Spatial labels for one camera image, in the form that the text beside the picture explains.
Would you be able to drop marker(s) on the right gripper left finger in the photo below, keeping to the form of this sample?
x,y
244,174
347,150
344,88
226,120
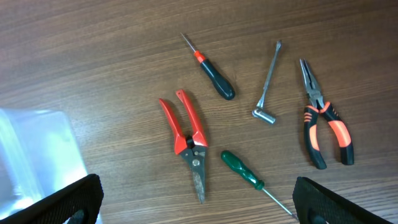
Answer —
x,y
78,202

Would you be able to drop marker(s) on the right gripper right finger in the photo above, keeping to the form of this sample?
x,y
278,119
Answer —
x,y
316,204

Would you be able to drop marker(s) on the clear plastic storage container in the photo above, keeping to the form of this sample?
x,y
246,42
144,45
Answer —
x,y
39,156

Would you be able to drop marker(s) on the red handled snips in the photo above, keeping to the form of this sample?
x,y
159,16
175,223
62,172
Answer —
x,y
191,148

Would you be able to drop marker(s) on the black red screwdriver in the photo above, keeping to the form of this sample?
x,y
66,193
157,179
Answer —
x,y
222,86

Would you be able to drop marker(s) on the green handled screwdriver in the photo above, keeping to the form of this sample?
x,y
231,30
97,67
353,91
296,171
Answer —
x,y
238,166

